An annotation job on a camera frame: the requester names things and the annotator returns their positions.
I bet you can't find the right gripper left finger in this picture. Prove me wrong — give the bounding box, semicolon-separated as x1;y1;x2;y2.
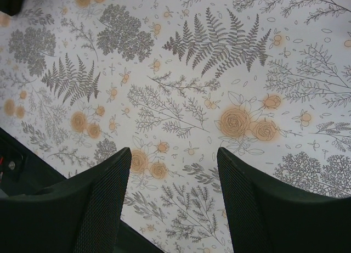
1;147;132;252

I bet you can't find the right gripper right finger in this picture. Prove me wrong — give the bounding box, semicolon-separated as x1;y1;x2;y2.
217;147;350;252

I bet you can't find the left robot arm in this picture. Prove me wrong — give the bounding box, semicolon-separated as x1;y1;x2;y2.
0;0;24;16

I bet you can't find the floral table mat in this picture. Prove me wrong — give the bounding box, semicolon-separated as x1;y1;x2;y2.
1;0;350;252

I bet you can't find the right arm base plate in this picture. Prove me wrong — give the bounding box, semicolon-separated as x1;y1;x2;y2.
0;126;162;253

